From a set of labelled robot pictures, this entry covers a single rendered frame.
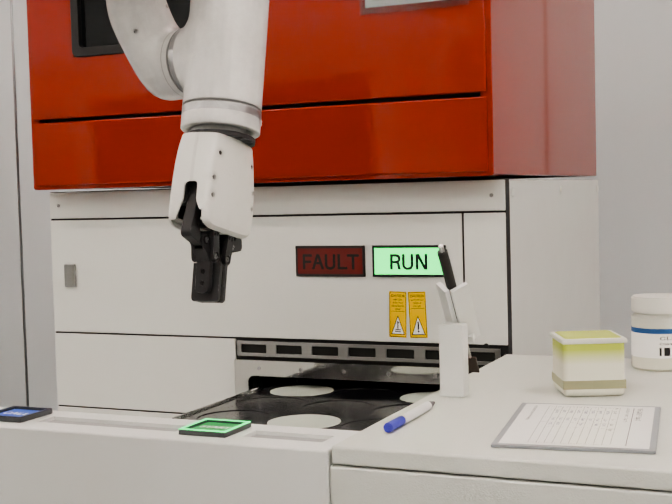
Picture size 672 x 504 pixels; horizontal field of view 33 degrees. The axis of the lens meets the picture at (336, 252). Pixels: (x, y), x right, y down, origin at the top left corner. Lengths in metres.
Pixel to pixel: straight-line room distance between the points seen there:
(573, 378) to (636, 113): 1.86
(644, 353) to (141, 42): 0.75
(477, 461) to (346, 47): 0.82
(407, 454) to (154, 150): 0.92
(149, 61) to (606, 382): 0.62
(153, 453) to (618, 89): 2.17
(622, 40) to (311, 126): 1.57
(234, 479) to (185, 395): 0.77
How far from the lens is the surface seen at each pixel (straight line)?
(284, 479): 1.12
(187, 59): 1.20
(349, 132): 1.68
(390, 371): 1.72
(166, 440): 1.18
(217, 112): 1.16
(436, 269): 1.68
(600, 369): 1.32
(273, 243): 1.79
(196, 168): 1.15
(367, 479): 1.08
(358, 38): 1.68
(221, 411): 1.63
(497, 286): 1.66
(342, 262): 1.74
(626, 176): 3.12
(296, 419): 1.55
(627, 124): 3.12
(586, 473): 1.02
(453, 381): 1.32
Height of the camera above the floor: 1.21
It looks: 3 degrees down
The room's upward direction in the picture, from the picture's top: 2 degrees counter-clockwise
